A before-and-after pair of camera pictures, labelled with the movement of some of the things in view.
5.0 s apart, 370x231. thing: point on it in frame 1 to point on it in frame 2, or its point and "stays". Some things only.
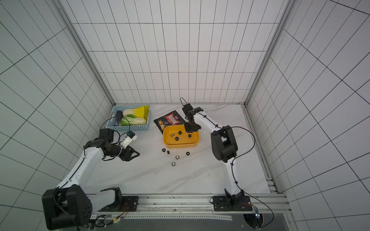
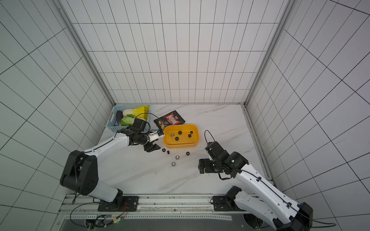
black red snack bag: (172, 119) stays
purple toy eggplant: (119, 116) stays
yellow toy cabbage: (140, 111) stays
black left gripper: (127, 153) to (150, 147)
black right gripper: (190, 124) to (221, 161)
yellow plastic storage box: (176, 136) stays
